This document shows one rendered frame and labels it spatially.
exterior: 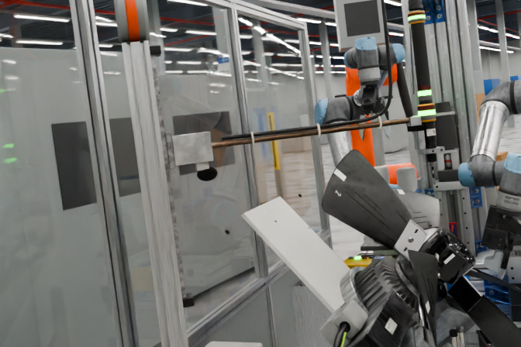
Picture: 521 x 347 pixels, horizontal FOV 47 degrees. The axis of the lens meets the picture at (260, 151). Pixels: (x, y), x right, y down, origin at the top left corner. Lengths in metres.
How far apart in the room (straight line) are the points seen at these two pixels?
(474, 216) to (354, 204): 1.22
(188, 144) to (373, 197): 0.47
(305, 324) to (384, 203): 0.38
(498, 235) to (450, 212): 0.81
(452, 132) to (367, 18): 3.27
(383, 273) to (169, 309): 0.53
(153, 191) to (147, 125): 0.15
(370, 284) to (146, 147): 0.65
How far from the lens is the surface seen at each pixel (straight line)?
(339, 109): 2.55
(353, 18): 5.66
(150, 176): 1.40
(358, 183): 1.49
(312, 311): 1.60
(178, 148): 1.41
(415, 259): 1.26
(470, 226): 2.56
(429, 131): 1.61
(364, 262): 2.08
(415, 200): 1.80
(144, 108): 1.40
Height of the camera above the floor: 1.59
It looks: 3 degrees down
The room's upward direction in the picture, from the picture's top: 7 degrees counter-clockwise
